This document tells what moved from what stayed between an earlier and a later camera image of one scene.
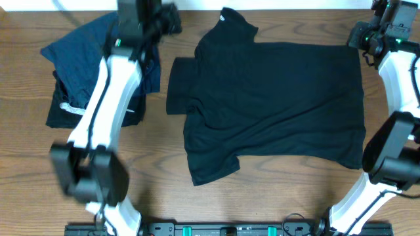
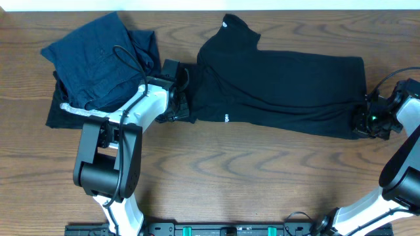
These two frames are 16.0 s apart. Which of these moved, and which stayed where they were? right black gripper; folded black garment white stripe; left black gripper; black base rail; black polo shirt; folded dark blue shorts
Moved: black polo shirt; left black gripper; right black gripper
Stayed: black base rail; folded black garment white stripe; folded dark blue shorts
